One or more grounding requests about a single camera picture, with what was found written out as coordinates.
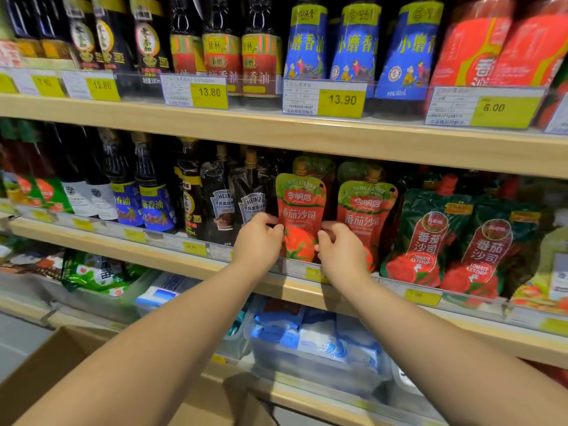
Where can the person's right hand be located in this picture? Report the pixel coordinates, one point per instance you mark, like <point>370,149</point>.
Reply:
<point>344,255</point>

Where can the person's left hand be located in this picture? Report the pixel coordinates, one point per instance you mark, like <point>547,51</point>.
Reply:
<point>257,243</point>

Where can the person's right thumb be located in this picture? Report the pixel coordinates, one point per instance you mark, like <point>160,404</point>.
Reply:
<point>324,240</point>

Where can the person's left thumb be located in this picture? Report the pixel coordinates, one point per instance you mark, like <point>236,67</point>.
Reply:
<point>277,232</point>

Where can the red green-topped ketchup pouch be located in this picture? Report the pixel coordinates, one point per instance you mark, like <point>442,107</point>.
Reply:
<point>317,166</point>
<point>355,170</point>
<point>366,212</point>
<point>301,204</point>

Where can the person's left forearm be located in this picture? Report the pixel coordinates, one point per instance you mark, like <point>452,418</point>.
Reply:
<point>146,350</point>

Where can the person's right forearm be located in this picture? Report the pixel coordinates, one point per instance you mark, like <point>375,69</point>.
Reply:
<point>443,359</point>

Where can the black sauce pouch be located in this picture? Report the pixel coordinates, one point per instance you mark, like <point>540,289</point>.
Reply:
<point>219,204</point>
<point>248,195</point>

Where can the dark bottle with yellow label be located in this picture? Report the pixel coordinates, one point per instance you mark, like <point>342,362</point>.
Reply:
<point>191,204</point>

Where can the pile of blue white packets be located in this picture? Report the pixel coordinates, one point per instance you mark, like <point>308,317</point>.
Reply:
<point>319,334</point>

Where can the dark green ketchup pouch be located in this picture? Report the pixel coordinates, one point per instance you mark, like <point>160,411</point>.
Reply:
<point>488,252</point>
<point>424,235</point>

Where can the small bottle with blue label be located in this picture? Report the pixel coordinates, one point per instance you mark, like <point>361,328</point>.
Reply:
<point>155,208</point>
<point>126,204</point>

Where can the white blue packet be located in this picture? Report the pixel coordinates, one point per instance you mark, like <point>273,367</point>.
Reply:
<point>162,290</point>

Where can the clear plastic bin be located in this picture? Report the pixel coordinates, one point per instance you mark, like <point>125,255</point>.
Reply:
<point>102,301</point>
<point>310,372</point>

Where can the dark bottle with red label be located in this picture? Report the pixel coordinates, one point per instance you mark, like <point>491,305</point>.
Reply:
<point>186,44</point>
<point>222,53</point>
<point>261,57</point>

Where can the dark bottle with white label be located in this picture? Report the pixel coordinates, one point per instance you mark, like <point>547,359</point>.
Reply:
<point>102,195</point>
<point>77,190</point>

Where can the pile of green packets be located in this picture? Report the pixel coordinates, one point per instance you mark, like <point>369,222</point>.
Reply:
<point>97,272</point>

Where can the blue-labelled sesame oil bottle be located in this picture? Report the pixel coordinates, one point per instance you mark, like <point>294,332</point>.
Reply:
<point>357,44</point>
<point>410,53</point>
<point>306,44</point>

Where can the yellow-green sauce pouch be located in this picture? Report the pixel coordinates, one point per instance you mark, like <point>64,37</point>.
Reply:
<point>548,275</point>

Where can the bottle with green red label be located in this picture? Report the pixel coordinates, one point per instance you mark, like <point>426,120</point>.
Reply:
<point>51,186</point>
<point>17,181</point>

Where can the dark bottle black gold label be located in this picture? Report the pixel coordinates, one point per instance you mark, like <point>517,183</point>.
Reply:
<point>82,39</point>
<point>150,39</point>
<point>111,35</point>

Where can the large red sauce pouch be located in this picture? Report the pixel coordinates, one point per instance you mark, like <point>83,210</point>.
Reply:
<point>532,48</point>
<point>470,44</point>

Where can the pile of mixed colour packets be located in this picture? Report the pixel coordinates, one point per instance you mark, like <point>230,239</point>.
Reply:
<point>31,261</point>

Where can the cardboard box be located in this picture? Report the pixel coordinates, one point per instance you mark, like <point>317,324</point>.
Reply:
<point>66,368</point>

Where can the dark bottle with orange label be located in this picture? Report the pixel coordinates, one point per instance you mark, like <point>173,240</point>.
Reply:
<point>53,30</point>
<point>22,26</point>

